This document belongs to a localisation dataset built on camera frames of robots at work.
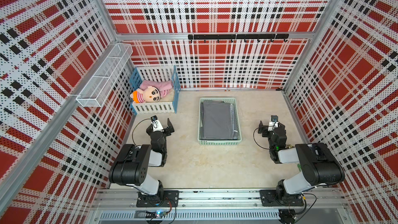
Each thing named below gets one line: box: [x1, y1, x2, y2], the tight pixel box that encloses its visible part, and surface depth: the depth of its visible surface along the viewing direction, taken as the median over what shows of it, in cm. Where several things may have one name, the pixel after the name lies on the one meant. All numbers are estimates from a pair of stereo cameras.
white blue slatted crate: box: [129, 64, 181, 117], surface depth 110 cm
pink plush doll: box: [129, 79, 174, 104], surface depth 103 cm
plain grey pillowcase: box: [200, 100, 238, 140], surface depth 98 cm
